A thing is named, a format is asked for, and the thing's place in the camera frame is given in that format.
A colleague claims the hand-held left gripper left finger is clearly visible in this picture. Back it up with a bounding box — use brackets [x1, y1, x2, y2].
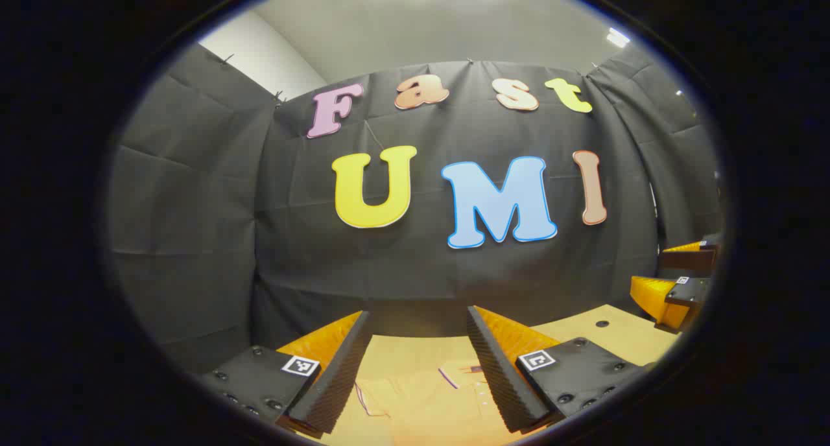
[198, 310, 374, 435]

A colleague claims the black backdrop cloth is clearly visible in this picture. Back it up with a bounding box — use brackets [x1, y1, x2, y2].
[107, 43, 724, 377]

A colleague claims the orange T-shirt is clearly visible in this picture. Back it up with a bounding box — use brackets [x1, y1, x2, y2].
[327, 360, 519, 446]

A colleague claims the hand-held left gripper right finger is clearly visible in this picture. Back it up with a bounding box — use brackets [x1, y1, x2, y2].
[467, 305, 656, 435]

